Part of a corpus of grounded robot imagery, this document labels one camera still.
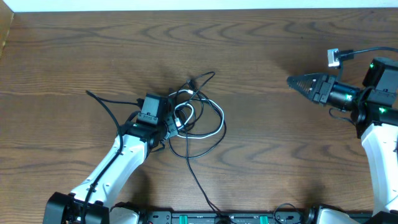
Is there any white usb cable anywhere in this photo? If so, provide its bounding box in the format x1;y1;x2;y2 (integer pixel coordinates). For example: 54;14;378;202
172;89;225;139

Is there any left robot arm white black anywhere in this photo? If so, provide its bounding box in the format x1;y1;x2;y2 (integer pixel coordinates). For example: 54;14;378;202
43;106;177;223

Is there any black mounting rail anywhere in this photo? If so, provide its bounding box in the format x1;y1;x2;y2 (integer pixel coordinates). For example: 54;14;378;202
108;210;374;224

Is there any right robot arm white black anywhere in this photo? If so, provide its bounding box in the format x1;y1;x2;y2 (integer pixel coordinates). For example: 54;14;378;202
287;73;397;223

